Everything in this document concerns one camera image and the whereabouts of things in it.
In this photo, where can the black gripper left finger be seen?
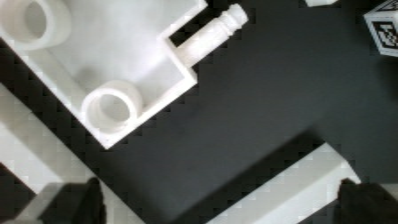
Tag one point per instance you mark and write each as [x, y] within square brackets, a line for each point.
[77, 207]

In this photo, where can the white fence wall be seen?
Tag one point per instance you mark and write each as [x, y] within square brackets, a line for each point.
[43, 163]
[297, 193]

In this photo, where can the white tagged chair leg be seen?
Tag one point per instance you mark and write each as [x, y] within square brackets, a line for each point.
[383, 25]

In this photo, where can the white chair seat plate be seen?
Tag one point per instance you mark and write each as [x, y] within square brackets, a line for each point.
[95, 45]

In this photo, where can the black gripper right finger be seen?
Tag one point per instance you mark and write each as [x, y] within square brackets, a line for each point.
[367, 203]

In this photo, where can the white fence front wall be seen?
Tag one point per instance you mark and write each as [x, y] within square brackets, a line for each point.
[43, 163]

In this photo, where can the white fence right wall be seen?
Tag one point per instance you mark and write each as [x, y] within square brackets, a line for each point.
[297, 193]

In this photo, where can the white chair leg block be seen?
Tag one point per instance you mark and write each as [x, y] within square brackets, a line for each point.
[319, 2]

